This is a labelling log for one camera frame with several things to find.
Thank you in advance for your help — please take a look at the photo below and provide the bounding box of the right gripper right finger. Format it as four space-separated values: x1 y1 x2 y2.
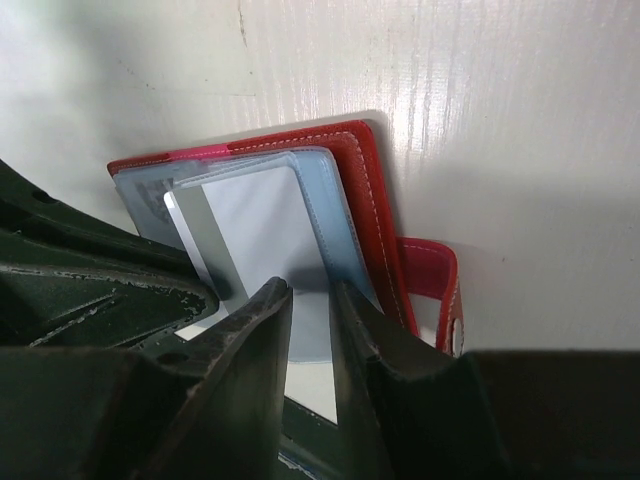
330 282 639 479

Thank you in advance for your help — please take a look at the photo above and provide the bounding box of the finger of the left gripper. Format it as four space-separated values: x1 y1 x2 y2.
1 163 200 285
1 267 219 348

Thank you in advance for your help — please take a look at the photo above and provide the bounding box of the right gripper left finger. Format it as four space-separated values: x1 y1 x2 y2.
1 277 293 479

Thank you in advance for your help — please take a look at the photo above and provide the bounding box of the white stripe card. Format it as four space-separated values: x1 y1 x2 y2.
164 166 331 363

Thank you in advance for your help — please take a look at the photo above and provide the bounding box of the red leather card holder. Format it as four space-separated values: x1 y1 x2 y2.
107 120 464 356

